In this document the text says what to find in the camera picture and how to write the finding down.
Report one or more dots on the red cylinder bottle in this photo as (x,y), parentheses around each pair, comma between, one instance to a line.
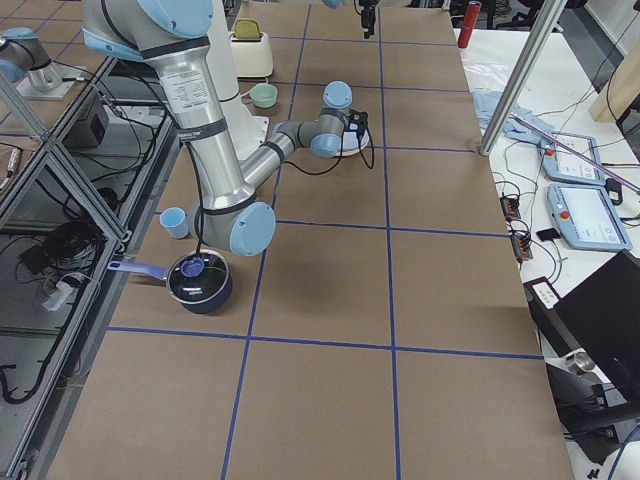
(471,15)

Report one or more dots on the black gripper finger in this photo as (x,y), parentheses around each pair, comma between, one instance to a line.
(367,17)

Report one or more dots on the black laptop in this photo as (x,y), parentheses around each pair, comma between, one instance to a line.
(601,316)

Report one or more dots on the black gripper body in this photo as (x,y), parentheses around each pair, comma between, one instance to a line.
(367,17)

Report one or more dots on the lower teach pendant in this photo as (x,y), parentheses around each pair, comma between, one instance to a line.
(586,219)

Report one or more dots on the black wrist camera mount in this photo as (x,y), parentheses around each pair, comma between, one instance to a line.
(358,122)

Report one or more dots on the upper teach pendant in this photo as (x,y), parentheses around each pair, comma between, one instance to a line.
(561,165)

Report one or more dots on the teach pendant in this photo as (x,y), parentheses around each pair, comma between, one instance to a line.
(586,219)
(561,165)

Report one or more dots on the dark pot with glass lid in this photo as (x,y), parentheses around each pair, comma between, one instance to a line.
(200,281)

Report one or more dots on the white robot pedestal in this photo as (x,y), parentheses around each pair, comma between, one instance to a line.
(247,131)

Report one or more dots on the light blue plate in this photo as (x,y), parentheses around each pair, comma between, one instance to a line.
(351,140)

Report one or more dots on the white power strip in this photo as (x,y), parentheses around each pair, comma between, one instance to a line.
(545,293)

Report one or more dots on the light blue cup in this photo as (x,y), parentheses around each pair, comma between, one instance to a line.
(174,221)

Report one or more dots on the pink plate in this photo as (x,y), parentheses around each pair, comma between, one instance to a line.
(350,152)

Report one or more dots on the aluminium frame post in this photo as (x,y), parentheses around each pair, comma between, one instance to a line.
(537,38)

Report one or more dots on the cream toaster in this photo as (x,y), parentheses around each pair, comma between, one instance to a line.
(251,49)

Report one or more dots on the green bowl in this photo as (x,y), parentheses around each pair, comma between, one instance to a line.
(263,95)

